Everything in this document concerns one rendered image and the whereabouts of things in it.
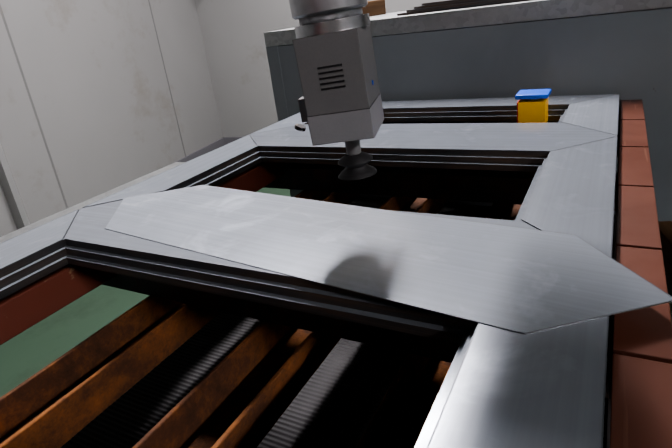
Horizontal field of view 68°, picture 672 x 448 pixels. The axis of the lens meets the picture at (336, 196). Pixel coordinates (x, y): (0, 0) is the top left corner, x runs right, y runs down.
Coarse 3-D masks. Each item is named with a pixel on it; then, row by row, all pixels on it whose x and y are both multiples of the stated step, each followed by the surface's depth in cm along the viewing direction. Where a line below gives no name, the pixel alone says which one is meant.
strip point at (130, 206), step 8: (160, 192) 82; (168, 192) 82; (176, 192) 81; (184, 192) 81; (128, 200) 80; (136, 200) 80; (144, 200) 79; (152, 200) 79; (160, 200) 78; (168, 200) 78; (120, 208) 77; (128, 208) 76; (136, 208) 76; (144, 208) 76; (112, 216) 74; (120, 216) 74; (128, 216) 73; (112, 224) 71
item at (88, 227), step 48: (528, 192) 68; (96, 240) 66; (144, 240) 64; (0, 288) 61; (192, 288) 57; (240, 288) 53; (288, 288) 50; (336, 288) 48; (432, 336) 43; (432, 432) 32
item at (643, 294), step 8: (640, 280) 42; (632, 288) 41; (640, 288) 41; (648, 288) 41; (656, 288) 41; (632, 296) 40; (640, 296) 40; (648, 296) 40; (656, 296) 40; (664, 296) 40; (632, 304) 39; (640, 304) 39; (648, 304) 39; (656, 304) 39
